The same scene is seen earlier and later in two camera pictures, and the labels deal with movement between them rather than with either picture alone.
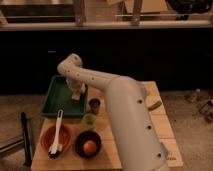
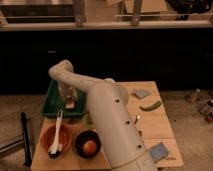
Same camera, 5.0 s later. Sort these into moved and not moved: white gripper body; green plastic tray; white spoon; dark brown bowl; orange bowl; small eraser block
Moved: white gripper body; small eraser block
Not moved: orange bowl; white spoon; green plastic tray; dark brown bowl
